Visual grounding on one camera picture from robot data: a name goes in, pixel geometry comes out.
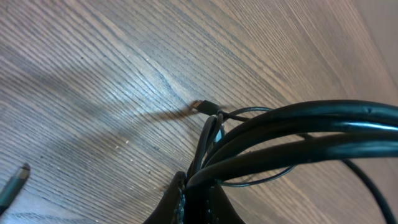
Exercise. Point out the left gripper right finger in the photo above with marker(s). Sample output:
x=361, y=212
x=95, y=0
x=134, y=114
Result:
x=220, y=209

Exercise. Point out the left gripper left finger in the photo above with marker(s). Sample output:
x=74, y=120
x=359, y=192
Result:
x=171, y=208

